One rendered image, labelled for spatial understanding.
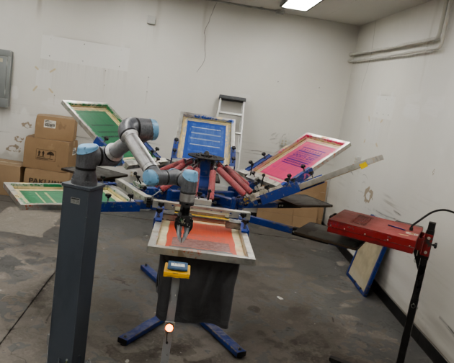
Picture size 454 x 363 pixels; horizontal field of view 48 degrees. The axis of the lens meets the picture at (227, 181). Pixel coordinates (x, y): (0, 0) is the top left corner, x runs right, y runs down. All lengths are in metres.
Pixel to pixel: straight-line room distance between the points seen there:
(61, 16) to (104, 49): 0.71
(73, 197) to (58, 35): 4.78
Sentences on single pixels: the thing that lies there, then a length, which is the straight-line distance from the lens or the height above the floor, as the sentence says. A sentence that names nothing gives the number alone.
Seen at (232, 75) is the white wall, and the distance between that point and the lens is 7.32.
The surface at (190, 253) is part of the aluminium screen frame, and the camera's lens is 2.73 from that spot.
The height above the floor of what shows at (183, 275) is 0.94.
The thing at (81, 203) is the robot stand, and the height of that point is 1.10.
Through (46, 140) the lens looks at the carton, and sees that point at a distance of 7.17.
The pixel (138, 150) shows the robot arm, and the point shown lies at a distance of 2.51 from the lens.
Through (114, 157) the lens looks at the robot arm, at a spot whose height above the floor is 1.38.
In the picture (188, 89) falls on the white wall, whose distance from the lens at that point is 7.31.
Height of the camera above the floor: 1.87
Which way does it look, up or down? 10 degrees down
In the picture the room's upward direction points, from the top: 9 degrees clockwise
